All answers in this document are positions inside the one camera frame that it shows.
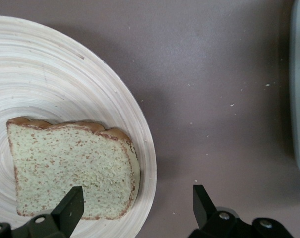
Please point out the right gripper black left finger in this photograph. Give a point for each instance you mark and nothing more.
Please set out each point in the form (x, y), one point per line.
(63, 218)

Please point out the brown table cover mat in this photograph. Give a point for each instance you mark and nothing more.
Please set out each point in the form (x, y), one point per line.
(201, 74)

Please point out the brown bread slice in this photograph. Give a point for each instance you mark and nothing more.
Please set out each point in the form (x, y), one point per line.
(65, 161)

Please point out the round wooden plate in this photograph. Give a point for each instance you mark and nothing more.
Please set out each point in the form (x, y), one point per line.
(53, 74)

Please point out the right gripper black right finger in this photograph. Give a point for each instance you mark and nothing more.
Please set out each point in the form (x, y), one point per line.
(214, 225)

